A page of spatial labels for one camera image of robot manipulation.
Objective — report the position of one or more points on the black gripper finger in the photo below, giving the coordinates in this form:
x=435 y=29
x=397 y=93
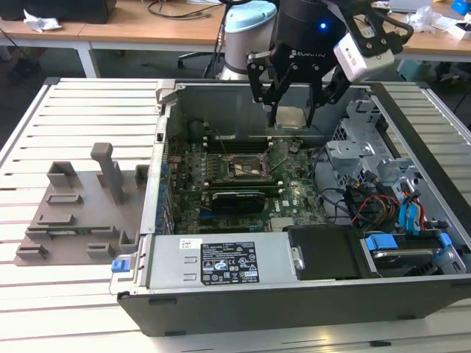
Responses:
x=336 y=88
x=256 y=81

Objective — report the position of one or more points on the silver CPU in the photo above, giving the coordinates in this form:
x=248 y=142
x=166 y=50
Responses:
x=292 y=117

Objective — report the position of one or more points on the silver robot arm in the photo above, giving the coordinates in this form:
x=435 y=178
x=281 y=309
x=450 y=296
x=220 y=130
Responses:
x=239 y=55

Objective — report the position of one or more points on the CPU socket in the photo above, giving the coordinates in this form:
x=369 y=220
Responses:
x=243 y=167

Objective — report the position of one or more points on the black RAM slot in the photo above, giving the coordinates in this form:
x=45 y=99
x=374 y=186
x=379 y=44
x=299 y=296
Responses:
x=243 y=145
x=221 y=184
x=239 y=136
x=221 y=187
x=243 y=149
x=221 y=180
x=239 y=140

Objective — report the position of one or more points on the silver drive cage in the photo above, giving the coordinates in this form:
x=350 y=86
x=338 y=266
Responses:
x=346 y=154

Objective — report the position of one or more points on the round coin battery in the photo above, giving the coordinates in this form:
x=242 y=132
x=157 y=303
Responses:
x=293 y=148

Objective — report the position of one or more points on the black chair base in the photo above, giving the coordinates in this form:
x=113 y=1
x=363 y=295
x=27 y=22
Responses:
x=181 y=62

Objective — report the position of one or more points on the teal box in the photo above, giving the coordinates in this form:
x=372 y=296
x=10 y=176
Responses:
x=416 y=70

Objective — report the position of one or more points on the green RAM stick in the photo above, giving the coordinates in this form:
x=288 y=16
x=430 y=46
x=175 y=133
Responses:
x=70 y=231
x=274 y=190

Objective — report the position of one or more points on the clear plastic bag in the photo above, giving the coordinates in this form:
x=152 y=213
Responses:
x=423 y=18

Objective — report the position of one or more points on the grey laptop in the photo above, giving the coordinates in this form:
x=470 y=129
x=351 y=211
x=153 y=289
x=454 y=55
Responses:
x=419 y=4

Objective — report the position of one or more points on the wooden desk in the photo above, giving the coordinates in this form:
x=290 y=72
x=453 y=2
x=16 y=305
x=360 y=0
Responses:
x=147 y=33

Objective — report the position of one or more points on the black graphics card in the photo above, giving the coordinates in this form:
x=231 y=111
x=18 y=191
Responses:
x=239 y=202

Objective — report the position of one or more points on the green motherboard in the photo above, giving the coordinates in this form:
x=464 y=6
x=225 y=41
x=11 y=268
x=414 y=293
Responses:
x=300 y=207

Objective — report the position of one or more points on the white board sticker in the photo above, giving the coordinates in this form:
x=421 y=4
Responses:
x=286 y=203

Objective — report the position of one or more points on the flat white box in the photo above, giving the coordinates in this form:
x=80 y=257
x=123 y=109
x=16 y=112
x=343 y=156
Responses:
x=447 y=25

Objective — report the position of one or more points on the blue expansion slot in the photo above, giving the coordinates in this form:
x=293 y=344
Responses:
x=206 y=212

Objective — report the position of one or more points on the silver chipset heatsink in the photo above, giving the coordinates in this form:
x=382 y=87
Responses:
x=281 y=225

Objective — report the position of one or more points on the small blue box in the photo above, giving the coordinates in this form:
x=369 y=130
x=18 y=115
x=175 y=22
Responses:
x=459 y=5

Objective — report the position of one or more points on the hard disk in blue carrier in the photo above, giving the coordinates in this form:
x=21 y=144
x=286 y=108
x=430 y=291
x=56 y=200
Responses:
x=380 y=242

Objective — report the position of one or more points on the black plastic shroud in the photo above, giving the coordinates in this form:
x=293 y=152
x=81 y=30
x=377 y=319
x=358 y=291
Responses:
x=324 y=253

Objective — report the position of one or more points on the black rating label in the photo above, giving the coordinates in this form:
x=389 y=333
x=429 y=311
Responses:
x=230 y=263

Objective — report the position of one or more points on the silver power supply unit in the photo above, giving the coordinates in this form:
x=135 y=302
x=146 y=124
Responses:
x=173 y=264

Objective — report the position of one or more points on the large black box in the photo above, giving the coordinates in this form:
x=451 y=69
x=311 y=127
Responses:
x=55 y=9

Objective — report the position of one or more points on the grey parts rack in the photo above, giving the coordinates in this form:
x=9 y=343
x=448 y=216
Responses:
x=92 y=220

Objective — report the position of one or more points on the crumpled white paper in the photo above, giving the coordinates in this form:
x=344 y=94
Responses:
x=40 y=22

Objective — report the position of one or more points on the black PC case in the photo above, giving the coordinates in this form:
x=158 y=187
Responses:
x=294 y=312

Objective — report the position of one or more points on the blue plastic latch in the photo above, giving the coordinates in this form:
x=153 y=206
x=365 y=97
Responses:
x=119 y=265

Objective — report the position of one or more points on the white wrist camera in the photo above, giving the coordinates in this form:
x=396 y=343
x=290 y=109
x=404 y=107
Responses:
x=358 y=60

